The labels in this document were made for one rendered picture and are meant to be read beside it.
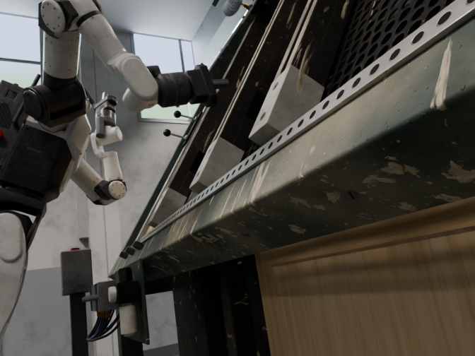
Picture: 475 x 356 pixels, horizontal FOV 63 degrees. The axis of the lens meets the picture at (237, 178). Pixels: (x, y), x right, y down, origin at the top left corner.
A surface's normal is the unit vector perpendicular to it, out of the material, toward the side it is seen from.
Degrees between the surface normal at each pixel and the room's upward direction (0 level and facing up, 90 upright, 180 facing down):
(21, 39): 90
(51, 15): 124
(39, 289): 90
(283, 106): 90
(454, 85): 58
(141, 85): 99
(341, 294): 90
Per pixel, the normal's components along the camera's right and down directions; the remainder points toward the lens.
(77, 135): 0.94, -0.04
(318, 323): -0.90, 0.03
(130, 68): 0.47, -0.14
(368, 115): -0.84, -0.49
